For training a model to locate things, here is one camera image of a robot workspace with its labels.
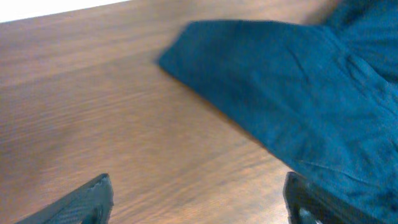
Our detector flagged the navy blue shorts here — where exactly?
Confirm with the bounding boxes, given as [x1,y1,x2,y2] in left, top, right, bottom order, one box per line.
[158,1,397,223]

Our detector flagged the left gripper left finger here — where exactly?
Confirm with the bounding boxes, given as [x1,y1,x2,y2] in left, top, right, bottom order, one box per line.
[16,174,114,224]

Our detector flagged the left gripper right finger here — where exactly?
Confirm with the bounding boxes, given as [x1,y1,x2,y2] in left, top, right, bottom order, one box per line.
[284,172,379,224]

